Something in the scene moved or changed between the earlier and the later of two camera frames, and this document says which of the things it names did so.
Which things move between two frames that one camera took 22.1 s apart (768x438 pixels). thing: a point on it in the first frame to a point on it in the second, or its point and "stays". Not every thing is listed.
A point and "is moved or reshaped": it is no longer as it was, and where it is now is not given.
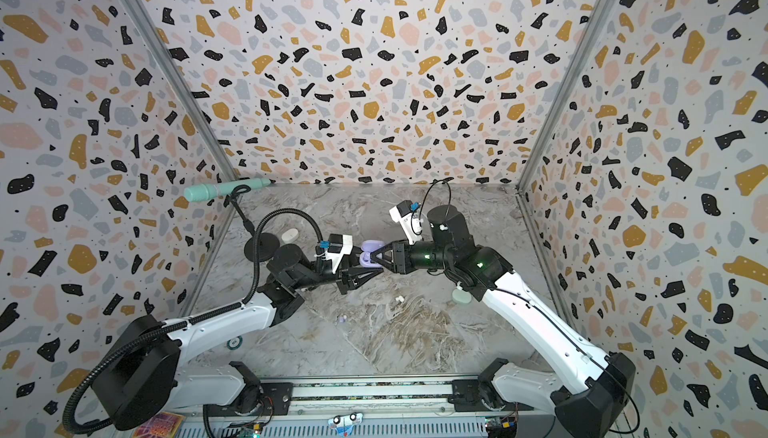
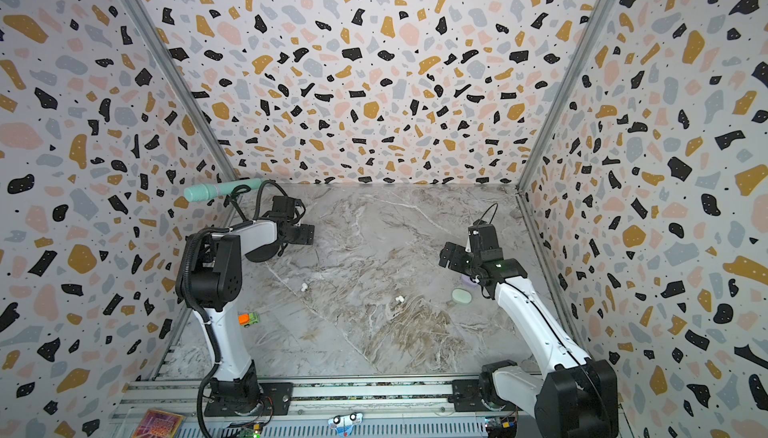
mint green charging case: (462, 296) stays
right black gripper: (395, 255) to (455, 257)
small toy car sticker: (344, 423) stays
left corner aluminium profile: (185, 82) stays
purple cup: (365, 258) is moved or reshaped
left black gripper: (352, 280) to (307, 234)
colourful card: (162, 425) stays
